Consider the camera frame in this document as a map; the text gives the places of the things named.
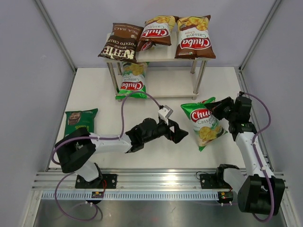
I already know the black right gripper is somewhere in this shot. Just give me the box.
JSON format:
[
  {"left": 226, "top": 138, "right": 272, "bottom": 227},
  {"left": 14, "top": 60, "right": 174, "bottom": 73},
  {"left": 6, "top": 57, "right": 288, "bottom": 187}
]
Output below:
[{"left": 205, "top": 97, "right": 237, "bottom": 122}]

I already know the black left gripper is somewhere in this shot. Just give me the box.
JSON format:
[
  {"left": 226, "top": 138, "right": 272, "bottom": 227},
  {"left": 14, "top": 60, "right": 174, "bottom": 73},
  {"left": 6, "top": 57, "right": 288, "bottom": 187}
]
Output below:
[{"left": 143, "top": 117, "right": 187, "bottom": 144}]

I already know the brown Chuba cassava chips bag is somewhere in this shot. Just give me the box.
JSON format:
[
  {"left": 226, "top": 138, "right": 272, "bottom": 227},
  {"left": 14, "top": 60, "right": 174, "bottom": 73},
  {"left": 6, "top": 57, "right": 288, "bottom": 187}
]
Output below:
[{"left": 175, "top": 15, "right": 216, "bottom": 60}]

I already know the green Chuba cassava chips bag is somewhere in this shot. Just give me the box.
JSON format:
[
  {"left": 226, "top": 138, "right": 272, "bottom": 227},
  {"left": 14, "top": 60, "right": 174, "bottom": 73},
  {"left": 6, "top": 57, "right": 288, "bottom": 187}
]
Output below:
[{"left": 116, "top": 62, "right": 149, "bottom": 100}]

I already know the brown Chuba bag text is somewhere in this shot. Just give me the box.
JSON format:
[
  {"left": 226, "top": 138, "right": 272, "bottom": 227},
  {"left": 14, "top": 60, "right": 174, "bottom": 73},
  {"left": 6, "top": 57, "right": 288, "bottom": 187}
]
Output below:
[{"left": 136, "top": 15, "right": 178, "bottom": 52}]

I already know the brown Kettle potato chips bag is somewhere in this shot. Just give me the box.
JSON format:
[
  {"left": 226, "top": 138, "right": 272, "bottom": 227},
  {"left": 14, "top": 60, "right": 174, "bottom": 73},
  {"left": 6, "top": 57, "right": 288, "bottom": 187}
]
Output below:
[{"left": 98, "top": 23, "right": 143, "bottom": 63}]

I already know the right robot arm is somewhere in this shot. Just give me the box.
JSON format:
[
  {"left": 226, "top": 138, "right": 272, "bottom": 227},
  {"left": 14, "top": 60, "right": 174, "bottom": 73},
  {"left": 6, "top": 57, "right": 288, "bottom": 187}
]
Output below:
[{"left": 205, "top": 92, "right": 285, "bottom": 222}]

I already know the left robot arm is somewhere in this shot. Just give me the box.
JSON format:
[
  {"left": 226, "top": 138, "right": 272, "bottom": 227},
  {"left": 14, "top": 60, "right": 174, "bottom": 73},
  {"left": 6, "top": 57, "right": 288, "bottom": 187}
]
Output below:
[{"left": 54, "top": 118, "right": 188, "bottom": 189}]

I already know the white two-tier shelf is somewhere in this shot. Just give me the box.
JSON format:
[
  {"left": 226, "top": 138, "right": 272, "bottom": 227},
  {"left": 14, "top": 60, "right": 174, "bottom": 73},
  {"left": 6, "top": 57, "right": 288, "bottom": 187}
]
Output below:
[{"left": 102, "top": 31, "right": 209, "bottom": 103}]

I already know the green Real hand cooked bag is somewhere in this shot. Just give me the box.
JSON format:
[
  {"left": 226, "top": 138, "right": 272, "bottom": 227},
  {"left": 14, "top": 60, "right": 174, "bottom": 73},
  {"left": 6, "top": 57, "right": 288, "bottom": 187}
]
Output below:
[{"left": 64, "top": 108, "right": 98, "bottom": 137}]

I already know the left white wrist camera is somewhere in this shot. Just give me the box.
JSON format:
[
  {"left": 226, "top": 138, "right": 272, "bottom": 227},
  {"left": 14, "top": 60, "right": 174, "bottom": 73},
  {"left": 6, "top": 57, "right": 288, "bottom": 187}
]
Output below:
[{"left": 158, "top": 105, "right": 173, "bottom": 125}]

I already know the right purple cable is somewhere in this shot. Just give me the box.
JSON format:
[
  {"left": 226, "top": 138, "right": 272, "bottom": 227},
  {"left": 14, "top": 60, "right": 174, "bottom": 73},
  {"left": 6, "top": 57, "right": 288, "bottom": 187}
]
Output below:
[{"left": 240, "top": 91, "right": 275, "bottom": 222}]

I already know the aluminium mounting rail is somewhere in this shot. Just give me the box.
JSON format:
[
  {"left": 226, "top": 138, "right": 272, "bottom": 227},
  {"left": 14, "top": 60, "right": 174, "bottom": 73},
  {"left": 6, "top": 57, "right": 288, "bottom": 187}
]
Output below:
[{"left": 32, "top": 171, "right": 288, "bottom": 192}]

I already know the white slotted cable duct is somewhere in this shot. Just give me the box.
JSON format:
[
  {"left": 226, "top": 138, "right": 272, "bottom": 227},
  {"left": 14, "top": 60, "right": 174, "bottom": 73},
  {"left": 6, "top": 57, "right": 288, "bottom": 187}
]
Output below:
[{"left": 42, "top": 191, "right": 219, "bottom": 201}]

